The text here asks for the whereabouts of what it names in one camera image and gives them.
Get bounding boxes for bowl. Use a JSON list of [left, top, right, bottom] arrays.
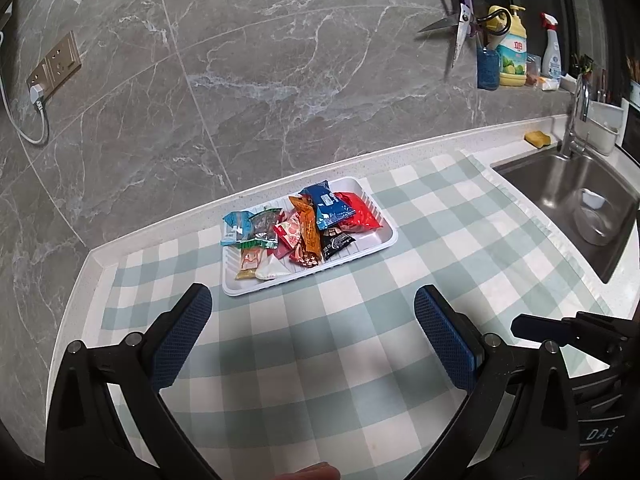
[[572, 188, 633, 247]]

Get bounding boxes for white plastic tray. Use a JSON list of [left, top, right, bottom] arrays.
[[221, 176, 399, 297]]

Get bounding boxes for black snack packet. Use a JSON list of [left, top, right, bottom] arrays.
[[319, 227, 357, 262]]

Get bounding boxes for red white snack packet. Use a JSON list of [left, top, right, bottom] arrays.
[[274, 212, 303, 248]]

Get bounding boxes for orange snack packet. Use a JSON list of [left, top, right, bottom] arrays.
[[288, 195, 322, 258]]

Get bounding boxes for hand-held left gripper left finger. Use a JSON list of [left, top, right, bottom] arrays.
[[47, 282, 221, 480]]

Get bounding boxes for white packet with red stripe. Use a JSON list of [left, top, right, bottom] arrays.
[[255, 257, 292, 281]]

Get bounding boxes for chopstick holder cup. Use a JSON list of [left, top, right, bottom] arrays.
[[625, 55, 640, 108]]

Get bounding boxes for white dish rack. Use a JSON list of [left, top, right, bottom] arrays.
[[580, 100, 621, 157]]

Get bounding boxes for light blue snack packet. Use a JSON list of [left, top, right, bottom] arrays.
[[221, 210, 256, 247]]

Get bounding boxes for scissors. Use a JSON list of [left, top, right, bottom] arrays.
[[417, 0, 476, 68]]

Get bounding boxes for person's left hand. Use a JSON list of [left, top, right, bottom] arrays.
[[275, 462, 341, 480]]

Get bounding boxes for chrome faucet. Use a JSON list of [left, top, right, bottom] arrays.
[[557, 74, 591, 160]]

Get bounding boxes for white spray bottle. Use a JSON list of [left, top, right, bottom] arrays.
[[540, 12, 563, 79]]

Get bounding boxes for red puffy snack packet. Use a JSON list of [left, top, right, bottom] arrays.
[[332, 191, 382, 234]]

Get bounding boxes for gold wall outlet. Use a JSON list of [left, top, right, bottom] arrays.
[[26, 31, 82, 96]]

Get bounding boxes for white plug with cable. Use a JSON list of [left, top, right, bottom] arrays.
[[0, 30, 51, 146]]

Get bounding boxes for blue cup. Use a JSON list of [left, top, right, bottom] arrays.
[[476, 46, 502, 92]]

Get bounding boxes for clear packet with red print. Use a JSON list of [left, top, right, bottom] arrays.
[[239, 246, 266, 273]]

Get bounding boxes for yellow detergent bottle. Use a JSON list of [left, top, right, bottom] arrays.
[[487, 5, 528, 87]]

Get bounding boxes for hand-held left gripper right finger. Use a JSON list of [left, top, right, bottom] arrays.
[[405, 284, 596, 480]]

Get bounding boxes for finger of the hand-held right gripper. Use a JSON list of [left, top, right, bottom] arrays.
[[511, 311, 640, 357]]

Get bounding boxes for dark blue snack packet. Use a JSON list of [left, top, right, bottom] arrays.
[[300, 182, 357, 231]]

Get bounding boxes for green-edged seed packet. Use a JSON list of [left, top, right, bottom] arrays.
[[247, 208, 281, 250]]

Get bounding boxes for steel sink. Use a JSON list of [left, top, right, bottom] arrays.
[[491, 152, 638, 285]]

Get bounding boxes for black appliance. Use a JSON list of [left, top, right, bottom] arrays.
[[620, 99, 640, 166]]

